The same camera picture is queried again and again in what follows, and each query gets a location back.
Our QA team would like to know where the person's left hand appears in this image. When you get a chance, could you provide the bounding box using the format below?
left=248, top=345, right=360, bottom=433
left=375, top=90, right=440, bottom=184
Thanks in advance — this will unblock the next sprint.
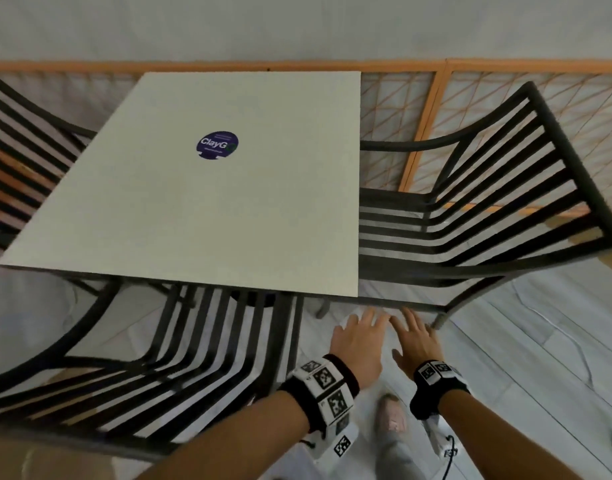
left=329, top=307, right=392, bottom=391

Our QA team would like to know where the person's right hand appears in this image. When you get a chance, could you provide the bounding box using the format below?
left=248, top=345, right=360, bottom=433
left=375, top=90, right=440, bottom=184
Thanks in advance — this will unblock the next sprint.
left=389, top=308, right=445, bottom=380

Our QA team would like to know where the person's right forearm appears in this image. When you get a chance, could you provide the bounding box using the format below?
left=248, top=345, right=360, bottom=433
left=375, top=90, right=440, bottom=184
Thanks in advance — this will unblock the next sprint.
left=437, top=389, right=584, bottom=480

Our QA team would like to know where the person's left forearm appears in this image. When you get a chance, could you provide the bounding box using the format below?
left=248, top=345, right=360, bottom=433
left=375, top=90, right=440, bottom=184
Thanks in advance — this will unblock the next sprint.
left=148, top=395, right=316, bottom=480

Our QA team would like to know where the black wristband with marker tags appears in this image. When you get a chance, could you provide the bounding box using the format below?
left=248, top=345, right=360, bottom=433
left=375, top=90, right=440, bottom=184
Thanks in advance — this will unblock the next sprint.
left=409, top=360, right=472, bottom=459
left=278, top=355, right=361, bottom=458

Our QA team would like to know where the pink shoe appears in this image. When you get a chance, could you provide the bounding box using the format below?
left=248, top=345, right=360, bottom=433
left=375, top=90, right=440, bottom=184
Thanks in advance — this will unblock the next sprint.
left=375, top=393, right=407, bottom=437

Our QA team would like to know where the grey trouser leg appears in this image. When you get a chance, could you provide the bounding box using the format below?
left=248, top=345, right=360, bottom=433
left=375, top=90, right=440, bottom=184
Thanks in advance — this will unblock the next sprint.
left=375, top=429, right=427, bottom=480

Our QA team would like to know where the black table base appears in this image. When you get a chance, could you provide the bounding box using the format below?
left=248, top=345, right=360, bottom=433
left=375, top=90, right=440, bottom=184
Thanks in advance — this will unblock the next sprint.
left=230, top=290, right=278, bottom=309

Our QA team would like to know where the black slatted metal chair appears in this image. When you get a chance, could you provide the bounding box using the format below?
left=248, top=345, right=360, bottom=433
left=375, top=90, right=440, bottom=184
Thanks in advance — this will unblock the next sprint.
left=0, top=77, right=101, bottom=251
left=358, top=81, right=612, bottom=331
left=0, top=281, right=306, bottom=463

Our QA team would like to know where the wooden lattice fence panel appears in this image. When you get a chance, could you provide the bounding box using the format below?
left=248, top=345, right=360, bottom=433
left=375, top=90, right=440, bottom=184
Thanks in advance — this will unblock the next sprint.
left=0, top=60, right=449, bottom=195
left=400, top=58, right=612, bottom=216

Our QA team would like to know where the blue round sticker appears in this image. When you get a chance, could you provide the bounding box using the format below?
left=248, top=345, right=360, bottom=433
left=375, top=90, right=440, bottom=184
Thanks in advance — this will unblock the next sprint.
left=196, top=130, right=240, bottom=160

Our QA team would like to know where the thin white floor cable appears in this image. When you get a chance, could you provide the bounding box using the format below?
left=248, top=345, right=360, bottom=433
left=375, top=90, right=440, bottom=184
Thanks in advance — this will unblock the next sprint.
left=515, top=284, right=599, bottom=393

